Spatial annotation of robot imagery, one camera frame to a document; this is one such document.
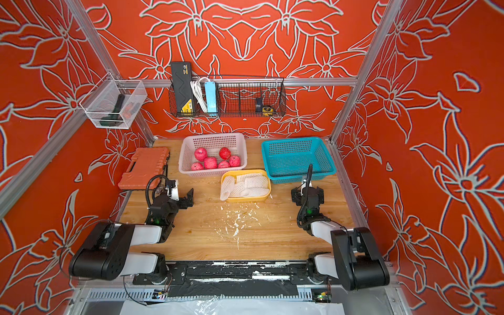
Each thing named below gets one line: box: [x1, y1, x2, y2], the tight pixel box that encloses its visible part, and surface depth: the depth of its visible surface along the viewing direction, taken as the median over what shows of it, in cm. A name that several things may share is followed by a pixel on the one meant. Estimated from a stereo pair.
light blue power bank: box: [204, 81, 218, 117], surface depth 91 cm
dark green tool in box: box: [99, 93, 125, 127], surface depth 83 cm
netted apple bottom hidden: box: [219, 147, 232, 161], surface depth 108 cm
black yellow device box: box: [170, 61, 196, 118], surface depth 89 cm
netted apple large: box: [194, 147, 209, 163], surface depth 106 cm
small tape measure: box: [261, 106, 274, 117], surface depth 96 cm
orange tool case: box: [118, 147, 170, 190], surface depth 103 cm
